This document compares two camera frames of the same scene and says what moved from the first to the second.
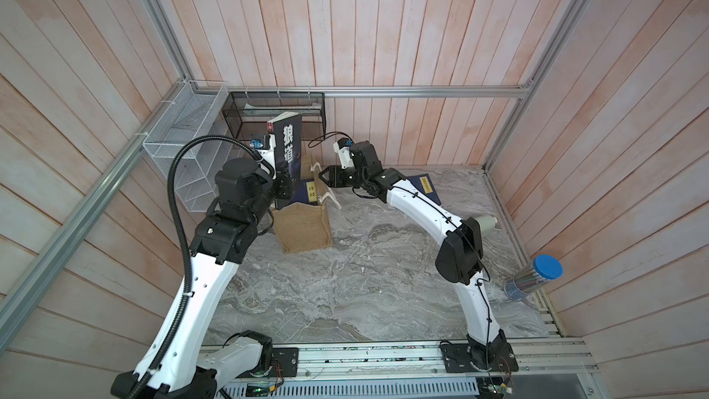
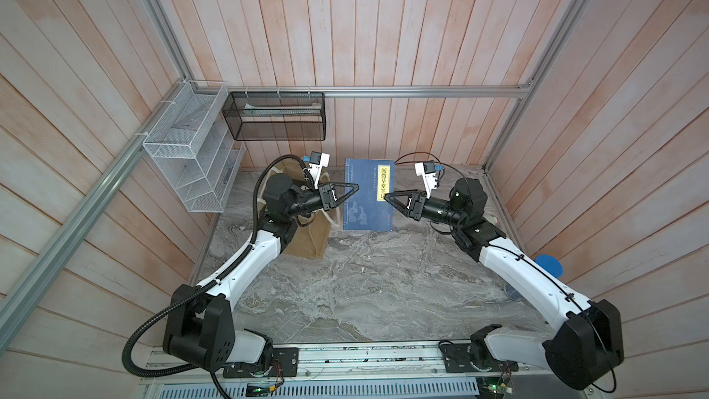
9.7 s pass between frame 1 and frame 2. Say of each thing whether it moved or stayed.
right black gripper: moved
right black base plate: stayed
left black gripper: moved
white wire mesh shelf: stayed
